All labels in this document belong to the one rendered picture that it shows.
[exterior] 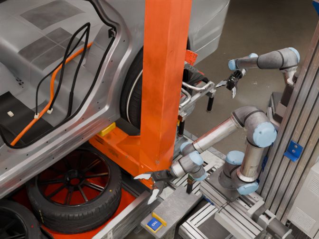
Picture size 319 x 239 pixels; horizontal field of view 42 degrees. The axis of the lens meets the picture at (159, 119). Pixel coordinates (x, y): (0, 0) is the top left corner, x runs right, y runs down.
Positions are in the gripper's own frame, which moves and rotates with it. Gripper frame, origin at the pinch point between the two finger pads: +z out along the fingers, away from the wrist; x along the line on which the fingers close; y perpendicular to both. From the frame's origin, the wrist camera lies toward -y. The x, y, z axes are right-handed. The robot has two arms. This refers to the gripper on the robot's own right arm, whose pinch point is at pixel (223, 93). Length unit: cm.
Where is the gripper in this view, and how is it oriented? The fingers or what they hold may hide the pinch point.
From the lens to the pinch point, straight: 313.4
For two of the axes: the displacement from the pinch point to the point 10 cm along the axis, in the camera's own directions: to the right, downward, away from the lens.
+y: 0.6, -4.3, -9.0
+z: -6.0, 7.1, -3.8
